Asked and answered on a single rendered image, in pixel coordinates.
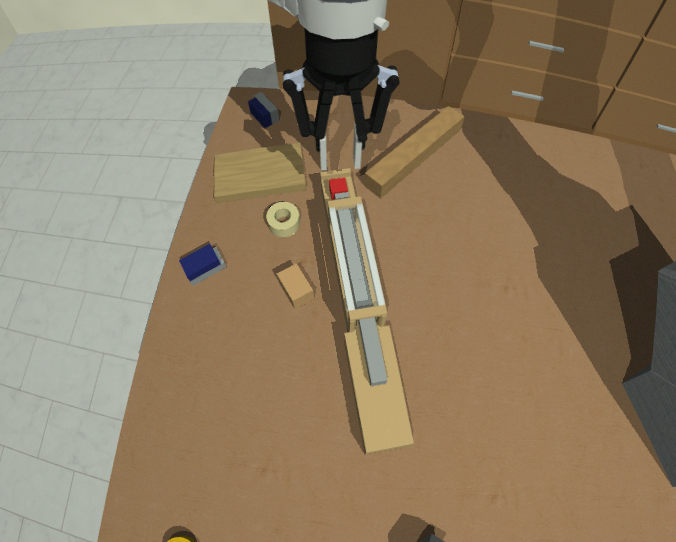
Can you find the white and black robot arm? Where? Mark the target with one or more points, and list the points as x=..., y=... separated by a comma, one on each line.
x=338, y=19

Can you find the tan wooden bar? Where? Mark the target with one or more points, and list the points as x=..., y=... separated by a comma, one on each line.
x=399, y=163

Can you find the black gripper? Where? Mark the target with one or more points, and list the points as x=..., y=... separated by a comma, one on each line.
x=341, y=57

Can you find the flat wooden board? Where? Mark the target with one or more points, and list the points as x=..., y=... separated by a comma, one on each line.
x=258, y=172

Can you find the beige roll of tape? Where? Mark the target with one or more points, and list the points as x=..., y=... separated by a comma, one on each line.
x=283, y=209

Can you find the tan wooden block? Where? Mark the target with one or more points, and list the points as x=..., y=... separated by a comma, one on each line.
x=295, y=286

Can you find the red cube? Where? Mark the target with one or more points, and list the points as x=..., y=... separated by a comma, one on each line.
x=337, y=186

